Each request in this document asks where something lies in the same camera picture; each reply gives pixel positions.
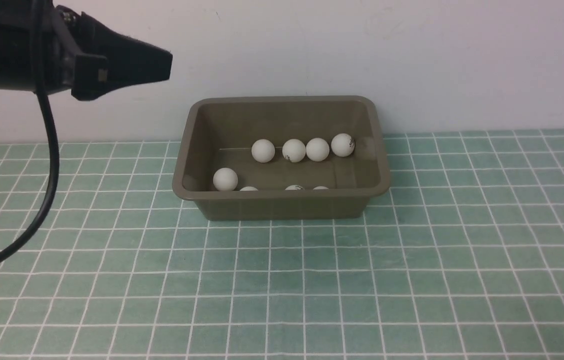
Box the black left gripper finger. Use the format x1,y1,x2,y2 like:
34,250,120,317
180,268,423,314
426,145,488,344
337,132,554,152
55,6,173,101

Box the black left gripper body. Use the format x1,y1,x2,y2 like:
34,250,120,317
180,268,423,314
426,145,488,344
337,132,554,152
0,0,83,96

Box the olive green plastic bin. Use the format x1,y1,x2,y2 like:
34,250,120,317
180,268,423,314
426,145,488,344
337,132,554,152
172,95,391,221

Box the green checkered tablecloth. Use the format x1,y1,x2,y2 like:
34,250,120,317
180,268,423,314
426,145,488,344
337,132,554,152
0,129,564,360

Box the left camera cable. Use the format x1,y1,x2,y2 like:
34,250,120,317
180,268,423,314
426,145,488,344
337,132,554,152
0,0,60,279

